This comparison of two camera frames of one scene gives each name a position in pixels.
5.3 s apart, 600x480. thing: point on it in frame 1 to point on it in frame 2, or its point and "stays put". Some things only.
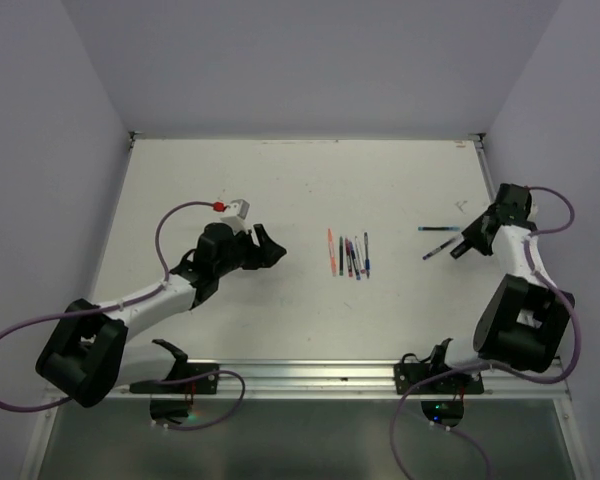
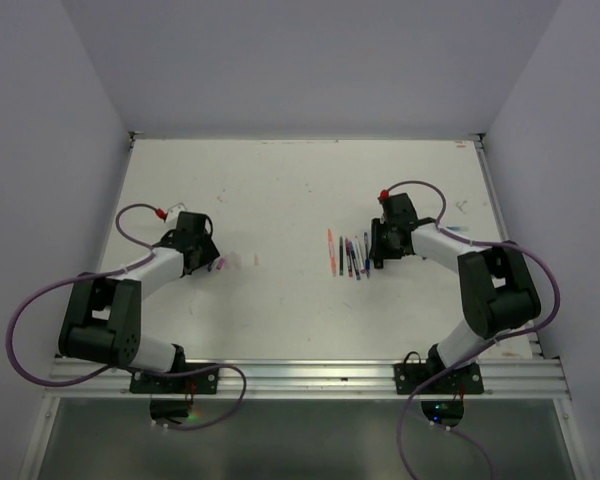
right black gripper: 472,233 to 378,249
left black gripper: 265,254 to 208,251
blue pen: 354,262 stays put
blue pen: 367,261 stays put
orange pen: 332,253 stays put
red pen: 348,257 stays put
